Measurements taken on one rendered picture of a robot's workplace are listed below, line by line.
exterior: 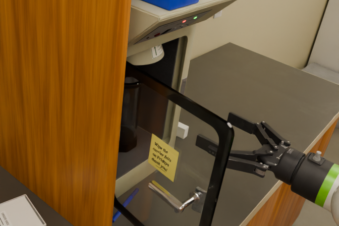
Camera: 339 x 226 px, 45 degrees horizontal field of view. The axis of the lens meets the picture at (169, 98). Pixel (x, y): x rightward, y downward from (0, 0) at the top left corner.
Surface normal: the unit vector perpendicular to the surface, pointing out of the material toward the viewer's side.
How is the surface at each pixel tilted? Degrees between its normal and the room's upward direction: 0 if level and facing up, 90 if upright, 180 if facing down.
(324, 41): 90
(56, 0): 90
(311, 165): 26
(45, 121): 90
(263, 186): 0
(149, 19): 90
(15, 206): 0
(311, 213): 0
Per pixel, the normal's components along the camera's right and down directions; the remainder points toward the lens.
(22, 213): 0.13, -0.86
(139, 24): -0.61, 0.33
